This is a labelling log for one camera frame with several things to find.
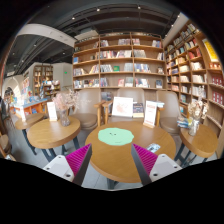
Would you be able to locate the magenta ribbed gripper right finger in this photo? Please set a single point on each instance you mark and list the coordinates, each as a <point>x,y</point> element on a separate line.
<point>152,167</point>

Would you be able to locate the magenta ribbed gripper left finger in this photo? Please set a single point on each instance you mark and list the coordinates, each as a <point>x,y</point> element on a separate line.
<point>73,166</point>

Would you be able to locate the green round mouse pad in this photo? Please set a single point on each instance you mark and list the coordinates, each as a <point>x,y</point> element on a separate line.
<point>115,136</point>

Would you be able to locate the small dark card on table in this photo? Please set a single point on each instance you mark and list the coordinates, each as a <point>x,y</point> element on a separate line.
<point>153,147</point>

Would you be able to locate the round wooden centre table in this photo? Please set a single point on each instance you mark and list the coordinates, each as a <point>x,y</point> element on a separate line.
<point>116,162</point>

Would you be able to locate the round wooden left table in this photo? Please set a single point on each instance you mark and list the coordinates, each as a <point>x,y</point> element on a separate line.
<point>46,135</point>

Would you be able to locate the beige armchair left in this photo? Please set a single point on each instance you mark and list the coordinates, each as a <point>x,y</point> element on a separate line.
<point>89,110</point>

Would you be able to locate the white sign stand with red header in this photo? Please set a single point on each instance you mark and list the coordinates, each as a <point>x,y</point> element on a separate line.
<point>150,113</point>

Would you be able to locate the beige armchair right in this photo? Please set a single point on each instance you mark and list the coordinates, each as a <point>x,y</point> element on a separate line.
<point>171,112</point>

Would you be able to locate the dark book on chair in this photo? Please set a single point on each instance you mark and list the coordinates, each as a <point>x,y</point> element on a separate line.
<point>138,110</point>

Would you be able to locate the white sign stand left table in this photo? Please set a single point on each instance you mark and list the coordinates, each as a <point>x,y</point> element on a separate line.
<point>52,111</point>

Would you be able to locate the white picture board on chair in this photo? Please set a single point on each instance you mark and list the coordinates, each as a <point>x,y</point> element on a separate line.
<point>122,106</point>

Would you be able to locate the glass vase with dried flowers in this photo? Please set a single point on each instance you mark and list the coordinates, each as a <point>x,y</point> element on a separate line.
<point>63,102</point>

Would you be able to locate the round wooden right table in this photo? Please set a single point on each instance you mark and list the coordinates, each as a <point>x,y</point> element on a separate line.
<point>203,144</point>

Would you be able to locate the orange display counter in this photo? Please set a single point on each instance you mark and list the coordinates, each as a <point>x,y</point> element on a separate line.
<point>32,108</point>

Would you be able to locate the small round wooden far-left table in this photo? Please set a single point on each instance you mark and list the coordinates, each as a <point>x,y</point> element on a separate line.
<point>31,119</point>

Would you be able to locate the glass jar with dried flowers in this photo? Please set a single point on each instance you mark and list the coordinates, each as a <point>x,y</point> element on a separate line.
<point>195,112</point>

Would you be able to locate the distant wooden bookshelf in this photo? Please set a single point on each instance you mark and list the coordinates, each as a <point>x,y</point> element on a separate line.
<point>44,85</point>

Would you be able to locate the large wooden back bookshelf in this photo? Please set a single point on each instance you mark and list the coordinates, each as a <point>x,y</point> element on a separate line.
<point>114,60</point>

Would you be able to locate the wooden right wall bookshelf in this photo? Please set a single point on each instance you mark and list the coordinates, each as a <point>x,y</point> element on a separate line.
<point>193,71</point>

